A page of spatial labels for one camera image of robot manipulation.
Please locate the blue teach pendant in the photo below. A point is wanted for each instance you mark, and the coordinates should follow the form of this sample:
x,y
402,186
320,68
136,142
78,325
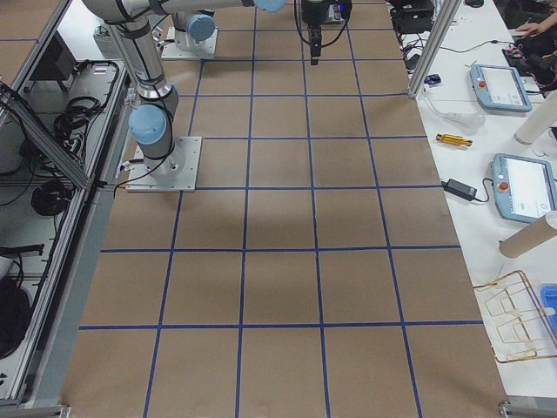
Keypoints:
x,y
499,88
524,188

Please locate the person hand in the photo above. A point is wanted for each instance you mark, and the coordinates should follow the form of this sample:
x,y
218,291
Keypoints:
x,y
532,29

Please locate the gold cylindrical tool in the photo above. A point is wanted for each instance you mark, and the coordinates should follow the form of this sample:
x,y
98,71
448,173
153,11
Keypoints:
x,y
453,140

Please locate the far blue teach pendant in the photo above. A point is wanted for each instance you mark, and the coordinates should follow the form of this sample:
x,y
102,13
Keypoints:
x,y
499,88

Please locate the blue plastic box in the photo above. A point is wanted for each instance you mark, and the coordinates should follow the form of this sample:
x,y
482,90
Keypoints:
x,y
548,297

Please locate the near blue teach pendant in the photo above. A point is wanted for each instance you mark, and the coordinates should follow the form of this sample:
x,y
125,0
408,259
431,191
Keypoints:
x,y
524,188

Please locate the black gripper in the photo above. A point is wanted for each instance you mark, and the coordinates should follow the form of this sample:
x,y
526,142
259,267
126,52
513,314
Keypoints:
x,y
312,13

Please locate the cardboard tube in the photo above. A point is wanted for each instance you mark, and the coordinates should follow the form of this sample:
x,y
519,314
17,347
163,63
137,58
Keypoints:
x,y
530,236

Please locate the aluminium frame post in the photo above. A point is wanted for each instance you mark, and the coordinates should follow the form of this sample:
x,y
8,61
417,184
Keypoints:
x,y
439,30

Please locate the small blue device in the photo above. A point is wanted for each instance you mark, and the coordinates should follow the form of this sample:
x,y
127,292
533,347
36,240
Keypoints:
x,y
432,79

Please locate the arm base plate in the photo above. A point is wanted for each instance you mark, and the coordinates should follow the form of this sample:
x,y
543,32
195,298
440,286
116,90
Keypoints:
x,y
179,172
187,48

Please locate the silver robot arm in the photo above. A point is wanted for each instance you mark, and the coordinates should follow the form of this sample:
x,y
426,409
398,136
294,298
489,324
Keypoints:
x,y
151,123
192,28

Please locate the black power adapter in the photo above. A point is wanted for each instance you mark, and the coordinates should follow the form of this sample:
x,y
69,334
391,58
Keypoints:
x,y
459,189

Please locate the gold wire rack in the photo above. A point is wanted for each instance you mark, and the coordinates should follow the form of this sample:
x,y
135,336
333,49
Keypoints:
x,y
518,322

